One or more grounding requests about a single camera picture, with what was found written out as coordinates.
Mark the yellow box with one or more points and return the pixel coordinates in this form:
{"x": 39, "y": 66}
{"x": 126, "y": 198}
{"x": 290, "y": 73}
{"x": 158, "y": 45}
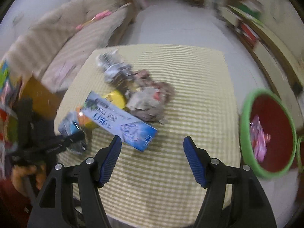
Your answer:
{"x": 116, "y": 99}

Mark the red flat box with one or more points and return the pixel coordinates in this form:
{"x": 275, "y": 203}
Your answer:
{"x": 248, "y": 33}

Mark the checked yellow tablecloth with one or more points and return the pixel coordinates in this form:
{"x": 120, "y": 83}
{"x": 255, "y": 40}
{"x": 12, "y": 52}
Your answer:
{"x": 190, "y": 87}

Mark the pink plastic wrapper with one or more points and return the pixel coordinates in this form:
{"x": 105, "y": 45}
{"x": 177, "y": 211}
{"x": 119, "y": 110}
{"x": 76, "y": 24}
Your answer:
{"x": 258, "y": 137}

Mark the person's left forearm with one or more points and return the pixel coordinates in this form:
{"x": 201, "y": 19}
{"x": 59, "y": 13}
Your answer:
{"x": 9, "y": 204}

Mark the striped beige sofa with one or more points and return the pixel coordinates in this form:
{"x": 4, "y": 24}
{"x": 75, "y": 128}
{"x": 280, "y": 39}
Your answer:
{"x": 71, "y": 35}

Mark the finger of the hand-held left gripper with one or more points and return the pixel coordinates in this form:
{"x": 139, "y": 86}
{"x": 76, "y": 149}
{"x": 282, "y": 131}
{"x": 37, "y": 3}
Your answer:
{"x": 68, "y": 142}

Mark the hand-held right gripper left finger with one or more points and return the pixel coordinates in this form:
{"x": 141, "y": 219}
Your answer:
{"x": 110, "y": 161}

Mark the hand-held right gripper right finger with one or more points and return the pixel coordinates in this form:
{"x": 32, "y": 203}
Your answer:
{"x": 194, "y": 161}

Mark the orange snack packet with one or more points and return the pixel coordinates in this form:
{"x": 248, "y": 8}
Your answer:
{"x": 85, "y": 121}

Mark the cream TV cabinet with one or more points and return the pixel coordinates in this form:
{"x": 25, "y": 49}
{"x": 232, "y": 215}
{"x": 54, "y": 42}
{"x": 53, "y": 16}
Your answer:
{"x": 273, "y": 45}

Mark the pink plush wand toy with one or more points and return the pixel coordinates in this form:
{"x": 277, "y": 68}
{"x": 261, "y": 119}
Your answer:
{"x": 99, "y": 15}

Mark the small blue carton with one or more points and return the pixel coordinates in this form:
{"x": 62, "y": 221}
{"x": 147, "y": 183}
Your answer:
{"x": 70, "y": 125}

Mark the long blue carton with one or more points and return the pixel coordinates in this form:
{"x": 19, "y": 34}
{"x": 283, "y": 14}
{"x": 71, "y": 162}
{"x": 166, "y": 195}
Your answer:
{"x": 118, "y": 121}

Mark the wrapper pile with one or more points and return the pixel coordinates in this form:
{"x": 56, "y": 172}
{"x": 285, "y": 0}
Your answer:
{"x": 149, "y": 102}

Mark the red bin green rim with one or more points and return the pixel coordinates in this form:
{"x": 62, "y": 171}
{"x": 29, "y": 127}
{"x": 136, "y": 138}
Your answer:
{"x": 273, "y": 114}
{"x": 300, "y": 154}

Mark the beige cushion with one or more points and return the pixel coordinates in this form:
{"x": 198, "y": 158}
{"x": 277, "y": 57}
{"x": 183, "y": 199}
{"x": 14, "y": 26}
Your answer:
{"x": 102, "y": 3}

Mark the person's left hand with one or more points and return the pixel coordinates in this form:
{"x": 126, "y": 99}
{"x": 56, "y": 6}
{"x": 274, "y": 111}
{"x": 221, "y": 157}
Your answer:
{"x": 23, "y": 178}

